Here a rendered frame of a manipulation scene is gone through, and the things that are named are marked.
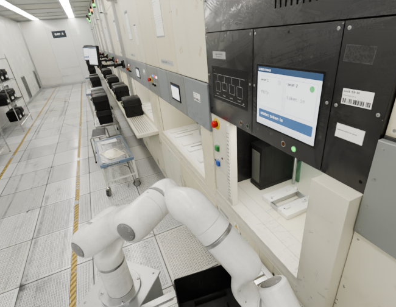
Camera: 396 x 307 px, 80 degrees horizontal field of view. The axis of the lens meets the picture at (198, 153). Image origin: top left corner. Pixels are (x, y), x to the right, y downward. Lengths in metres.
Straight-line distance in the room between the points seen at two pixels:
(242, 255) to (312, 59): 0.54
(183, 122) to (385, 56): 2.35
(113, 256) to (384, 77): 1.07
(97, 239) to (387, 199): 0.88
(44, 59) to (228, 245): 14.11
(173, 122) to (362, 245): 2.27
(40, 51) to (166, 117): 12.11
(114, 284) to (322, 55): 1.15
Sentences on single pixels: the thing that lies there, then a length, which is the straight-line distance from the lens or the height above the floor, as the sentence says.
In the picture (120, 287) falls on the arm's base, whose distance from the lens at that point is 1.25.
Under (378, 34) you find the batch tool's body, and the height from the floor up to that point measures 1.77.
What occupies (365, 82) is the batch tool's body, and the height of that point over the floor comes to 1.67.
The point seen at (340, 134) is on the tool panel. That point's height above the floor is 1.54.
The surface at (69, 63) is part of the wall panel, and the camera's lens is 14.36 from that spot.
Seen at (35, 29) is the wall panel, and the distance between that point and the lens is 14.46.
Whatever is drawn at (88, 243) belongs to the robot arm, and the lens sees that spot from 1.00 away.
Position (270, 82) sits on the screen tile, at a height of 1.63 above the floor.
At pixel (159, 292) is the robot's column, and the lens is 1.43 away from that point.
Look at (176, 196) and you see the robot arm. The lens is 0.61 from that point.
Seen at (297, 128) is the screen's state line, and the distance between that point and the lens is 0.82.
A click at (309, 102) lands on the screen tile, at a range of 0.77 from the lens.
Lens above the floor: 1.81
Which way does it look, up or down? 27 degrees down
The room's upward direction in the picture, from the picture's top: 6 degrees counter-clockwise
